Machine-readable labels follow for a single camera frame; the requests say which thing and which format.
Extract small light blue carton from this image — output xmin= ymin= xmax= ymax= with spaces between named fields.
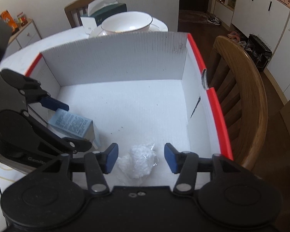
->
xmin=48 ymin=108 xmax=102 ymax=150

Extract clear plastic wrap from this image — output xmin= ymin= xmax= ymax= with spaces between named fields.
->
xmin=117 ymin=143 xmax=159 ymax=180

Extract red cardboard box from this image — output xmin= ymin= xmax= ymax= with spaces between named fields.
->
xmin=0 ymin=31 xmax=234 ymax=189

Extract white side cabinet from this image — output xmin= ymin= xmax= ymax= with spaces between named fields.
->
xmin=3 ymin=18 xmax=42 ymax=59

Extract red lidded jar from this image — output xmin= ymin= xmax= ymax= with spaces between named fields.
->
xmin=17 ymin=12 xmax=28 ymax=27

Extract orange snack bag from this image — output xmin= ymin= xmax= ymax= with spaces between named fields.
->
xmin=0 ymin=10 xmax=19 ymax=35

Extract light wooden chair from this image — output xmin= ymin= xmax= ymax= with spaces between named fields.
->
xmin=207 ymin=36 xmax=268 ymax=170

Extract dark wooden chair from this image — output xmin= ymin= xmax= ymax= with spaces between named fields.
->
xmin=64 ymin=0 xmax=94 ymax=28

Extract green white tissue box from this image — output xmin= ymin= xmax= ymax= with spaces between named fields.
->
xmin=80 ymin=0 xmax=127 ymax=35

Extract white bowl gold rim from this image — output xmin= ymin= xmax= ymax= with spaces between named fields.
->
xmin=101 ymin=11 xmax=153 ymax=34

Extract stacked white plates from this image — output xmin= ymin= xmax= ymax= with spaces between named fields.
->
xmin=89 ymin=18 xmax=169 ymax=38

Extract black floor heater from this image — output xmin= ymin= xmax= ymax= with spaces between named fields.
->
xmin=245 ymin=34 xmax=272 ymax=72

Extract white wall cabinets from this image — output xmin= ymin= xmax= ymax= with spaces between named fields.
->
xmin=213 ymin=0 xmax=290 ymax=103

